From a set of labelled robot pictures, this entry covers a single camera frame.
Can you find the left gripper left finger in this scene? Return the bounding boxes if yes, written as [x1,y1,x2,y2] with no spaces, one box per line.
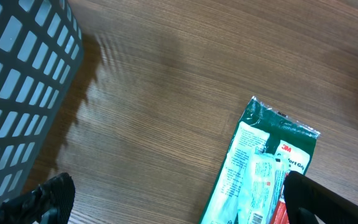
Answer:
[0,172,75,224]

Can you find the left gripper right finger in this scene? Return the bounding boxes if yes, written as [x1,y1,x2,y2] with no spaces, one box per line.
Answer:
[283,171,358,224]

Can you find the red white tube package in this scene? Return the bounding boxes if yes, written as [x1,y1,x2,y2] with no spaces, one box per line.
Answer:
[270,187,290,224]

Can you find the green 3M gloves package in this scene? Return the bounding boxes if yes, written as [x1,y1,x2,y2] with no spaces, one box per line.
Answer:
[200,97,319,223]

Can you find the teal toothbrush package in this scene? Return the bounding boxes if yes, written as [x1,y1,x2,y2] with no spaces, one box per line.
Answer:
[237,153,287,224]

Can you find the grey plastic mesh basket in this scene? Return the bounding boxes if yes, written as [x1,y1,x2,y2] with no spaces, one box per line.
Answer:
[0,0,84,205]

